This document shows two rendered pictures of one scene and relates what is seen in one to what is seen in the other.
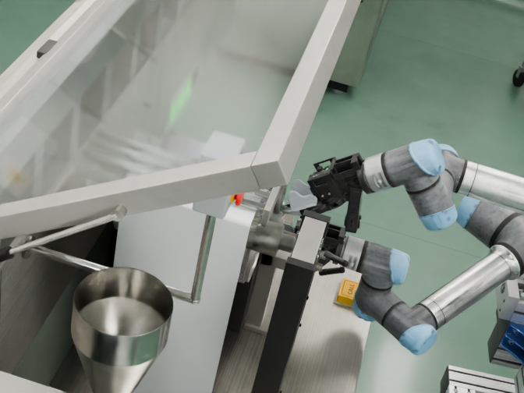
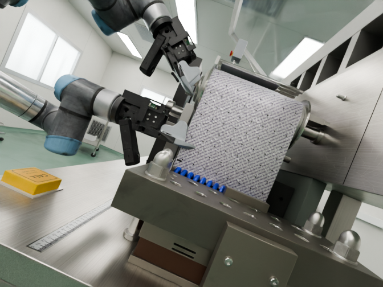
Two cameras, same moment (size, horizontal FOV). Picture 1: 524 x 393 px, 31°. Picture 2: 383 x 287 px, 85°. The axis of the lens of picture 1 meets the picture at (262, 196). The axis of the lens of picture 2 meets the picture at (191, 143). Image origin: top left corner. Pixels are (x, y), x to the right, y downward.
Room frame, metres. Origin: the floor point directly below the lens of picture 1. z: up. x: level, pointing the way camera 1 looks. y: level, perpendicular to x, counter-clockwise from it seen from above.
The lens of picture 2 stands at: (2.25, -0.03, 1.10)
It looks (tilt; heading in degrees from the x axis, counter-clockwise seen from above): 0 degrees down; 177
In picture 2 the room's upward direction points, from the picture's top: 23 degrees clockwise
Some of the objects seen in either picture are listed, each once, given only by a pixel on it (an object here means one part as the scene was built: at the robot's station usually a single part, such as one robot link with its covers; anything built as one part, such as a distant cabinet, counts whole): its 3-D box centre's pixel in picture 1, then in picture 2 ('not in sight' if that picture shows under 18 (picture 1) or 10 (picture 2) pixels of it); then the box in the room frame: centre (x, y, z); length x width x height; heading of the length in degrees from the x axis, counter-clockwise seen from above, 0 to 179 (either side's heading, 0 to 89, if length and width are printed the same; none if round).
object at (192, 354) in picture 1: (150, 299); not in sight; (1.36, 0.16, 1.17); 0.34 x 0.05 x 0.54; 84
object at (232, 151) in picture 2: not in sight; (230, 155); (1.75, 0.09, 1.11); 0.23 x 0.01 x 0.18; 84
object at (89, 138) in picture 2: not in sight; (92, 130); (-2.74, -2.06, 0.51); 0.91 x 0.58 x 1.02; 18
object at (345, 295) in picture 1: (352, 293); (33, 180); (1.81, -0.28, 0.91); 0.07 x 0.07 x 0.02; 84
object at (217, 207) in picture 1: (224, 177); (237, 50); (1.13, 0.06, 1.66); 0.07 x 0.07 x 0.10; 84
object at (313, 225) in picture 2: not in sight; (315, 222); (1.84, 0.28, 1.05); 0.04 x 0.04 x 0.04
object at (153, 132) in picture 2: not in sight; (158, 134); (1.75, -0.09, 1.09); 0.09 x 0.05 x 0.02; 83
